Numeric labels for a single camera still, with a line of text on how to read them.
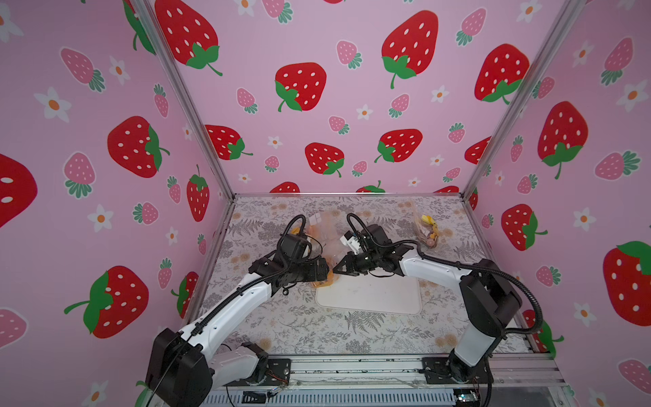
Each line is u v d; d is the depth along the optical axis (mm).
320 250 674
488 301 462
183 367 389
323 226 1005
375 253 700
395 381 731
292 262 609
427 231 977
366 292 897
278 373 733
